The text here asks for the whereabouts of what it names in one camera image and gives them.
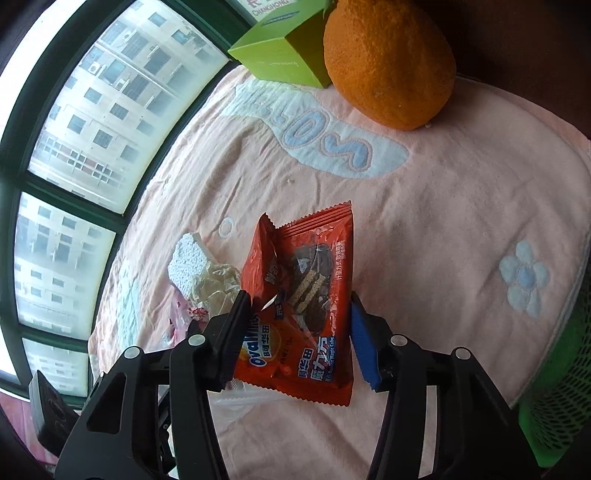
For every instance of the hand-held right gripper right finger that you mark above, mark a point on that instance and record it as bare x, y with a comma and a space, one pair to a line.
367, 350

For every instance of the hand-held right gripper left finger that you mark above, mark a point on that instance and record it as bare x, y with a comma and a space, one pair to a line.
225, 334

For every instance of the green cardboard box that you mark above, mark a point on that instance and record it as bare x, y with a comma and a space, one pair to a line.
277, 50

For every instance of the crumpled cream paper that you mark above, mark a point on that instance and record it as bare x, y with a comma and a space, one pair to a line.
217, 286

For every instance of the white air conditioner unit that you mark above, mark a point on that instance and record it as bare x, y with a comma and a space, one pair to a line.
270, 9

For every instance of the dark green window frame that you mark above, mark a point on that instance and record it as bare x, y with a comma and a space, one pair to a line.
69, 196

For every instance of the orange snack packet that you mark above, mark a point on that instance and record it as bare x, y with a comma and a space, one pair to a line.
300, 258

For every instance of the pink white plastic wrapper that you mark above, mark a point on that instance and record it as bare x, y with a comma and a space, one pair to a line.
184, 318

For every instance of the green mesh basket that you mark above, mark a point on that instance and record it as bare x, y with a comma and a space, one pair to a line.
558, 406

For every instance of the orange citrus fruit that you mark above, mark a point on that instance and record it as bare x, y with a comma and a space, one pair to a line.
388, 64

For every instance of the pink printed blanket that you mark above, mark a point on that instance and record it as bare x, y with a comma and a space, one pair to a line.
438, 207

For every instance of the white foam piece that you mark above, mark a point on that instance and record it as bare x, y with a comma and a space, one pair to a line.
189, 263

